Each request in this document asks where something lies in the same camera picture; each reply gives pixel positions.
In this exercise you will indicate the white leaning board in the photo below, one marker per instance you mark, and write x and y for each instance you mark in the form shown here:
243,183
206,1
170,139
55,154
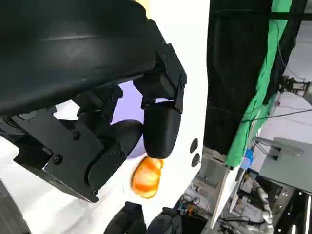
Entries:
223,195

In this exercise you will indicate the small blue box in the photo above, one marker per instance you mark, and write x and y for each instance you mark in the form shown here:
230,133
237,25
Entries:
248,158

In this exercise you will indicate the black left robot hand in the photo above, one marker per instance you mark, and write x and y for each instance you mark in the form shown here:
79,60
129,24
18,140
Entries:
73,61

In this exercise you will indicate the orange and white bread roll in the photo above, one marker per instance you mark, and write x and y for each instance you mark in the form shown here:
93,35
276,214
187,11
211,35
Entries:
146,180

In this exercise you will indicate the black backdrop curtain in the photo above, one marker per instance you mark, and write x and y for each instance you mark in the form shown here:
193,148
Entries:
231,73

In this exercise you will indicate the grey metal cabinet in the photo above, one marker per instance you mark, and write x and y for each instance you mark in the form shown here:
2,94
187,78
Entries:
287,165

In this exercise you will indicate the green cloth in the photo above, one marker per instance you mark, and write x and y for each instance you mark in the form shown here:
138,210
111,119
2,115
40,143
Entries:
256,104

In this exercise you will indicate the lilac plate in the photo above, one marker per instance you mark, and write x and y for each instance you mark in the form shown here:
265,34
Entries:
129,104

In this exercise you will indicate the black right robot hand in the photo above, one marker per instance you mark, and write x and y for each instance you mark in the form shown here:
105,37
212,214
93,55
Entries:
129,219

